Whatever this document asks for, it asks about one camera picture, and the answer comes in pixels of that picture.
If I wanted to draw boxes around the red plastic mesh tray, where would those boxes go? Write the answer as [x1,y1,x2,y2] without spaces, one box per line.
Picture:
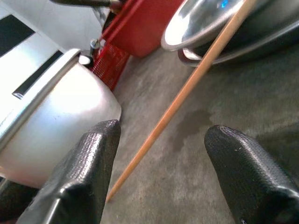
[92,0,141,91]

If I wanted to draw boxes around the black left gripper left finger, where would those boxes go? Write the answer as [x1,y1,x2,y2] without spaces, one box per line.
[17,119,122,224]

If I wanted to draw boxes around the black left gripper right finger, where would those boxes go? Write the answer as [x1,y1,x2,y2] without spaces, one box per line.
[204,125,299,224]

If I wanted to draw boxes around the red plastic basin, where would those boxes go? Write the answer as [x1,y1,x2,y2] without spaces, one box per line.
[127,0,187,58]

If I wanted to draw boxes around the aluminium cooking pot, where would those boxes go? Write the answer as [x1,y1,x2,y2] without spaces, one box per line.
[0,48,122,189]

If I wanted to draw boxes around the wooden chopstick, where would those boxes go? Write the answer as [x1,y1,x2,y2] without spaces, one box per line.
[105,0,257,203]

